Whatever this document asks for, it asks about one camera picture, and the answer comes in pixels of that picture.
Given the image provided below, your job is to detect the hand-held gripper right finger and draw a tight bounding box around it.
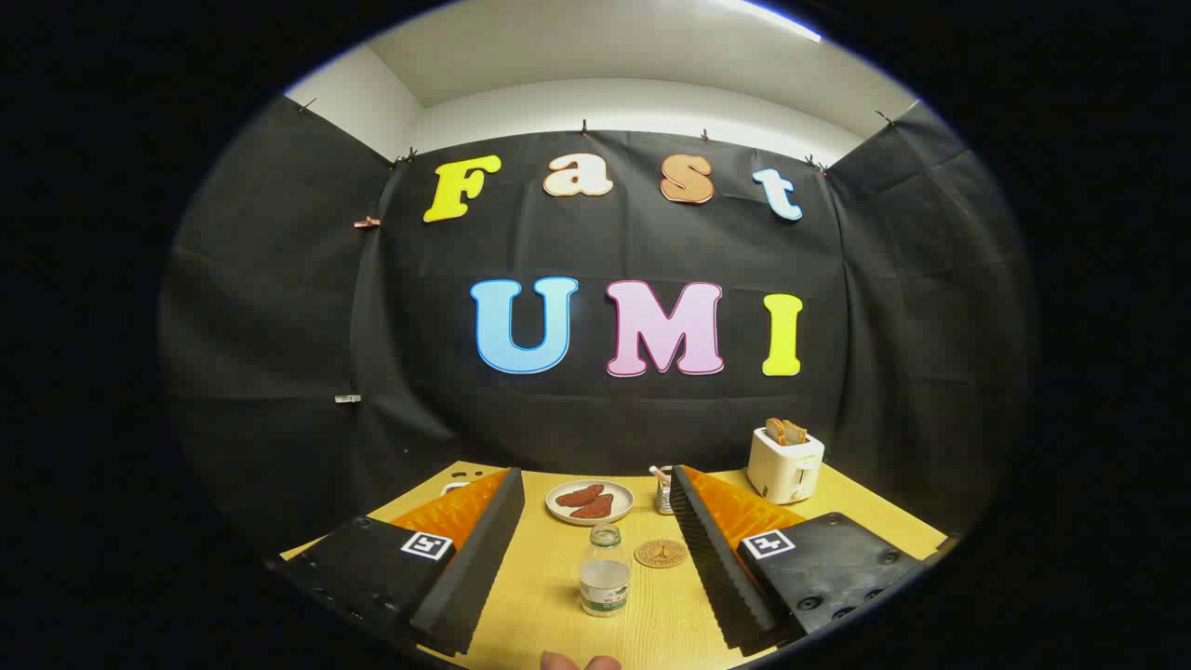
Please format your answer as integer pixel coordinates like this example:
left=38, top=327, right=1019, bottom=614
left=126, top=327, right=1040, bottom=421
left=668, top=464, right=931, bottom=654

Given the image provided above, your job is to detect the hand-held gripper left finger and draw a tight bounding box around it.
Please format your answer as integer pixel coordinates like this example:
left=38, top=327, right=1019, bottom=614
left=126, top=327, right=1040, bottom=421
left=265, top=467, right=527, bottom=657

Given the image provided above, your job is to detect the round cork coaster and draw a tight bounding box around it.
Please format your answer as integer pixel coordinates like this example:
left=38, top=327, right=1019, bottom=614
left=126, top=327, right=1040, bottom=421
left=635, top=539, right=689, bottom=570

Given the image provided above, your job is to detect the clear plastic juice bottle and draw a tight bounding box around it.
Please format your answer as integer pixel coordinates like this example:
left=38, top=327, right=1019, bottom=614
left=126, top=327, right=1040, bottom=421
left=579, top=523, right=634, bottom=619

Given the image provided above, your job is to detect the wooden table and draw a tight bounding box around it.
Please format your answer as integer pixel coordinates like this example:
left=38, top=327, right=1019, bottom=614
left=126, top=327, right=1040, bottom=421
left=279, top=460, right=950, bottom=670

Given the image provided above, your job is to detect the white round plate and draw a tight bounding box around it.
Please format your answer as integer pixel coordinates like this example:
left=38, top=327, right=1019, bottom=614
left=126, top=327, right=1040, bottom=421
left=545, top=479, right=636, bottom=527

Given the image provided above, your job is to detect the white toaster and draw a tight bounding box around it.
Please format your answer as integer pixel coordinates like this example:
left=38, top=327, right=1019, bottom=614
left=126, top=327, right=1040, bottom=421
left=746, top=426, right=826, bottom=505

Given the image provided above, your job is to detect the black backdrop cloth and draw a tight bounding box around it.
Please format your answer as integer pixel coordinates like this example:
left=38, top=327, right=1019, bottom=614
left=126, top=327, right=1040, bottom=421
left=158, top=93, right=1038, bottom=559

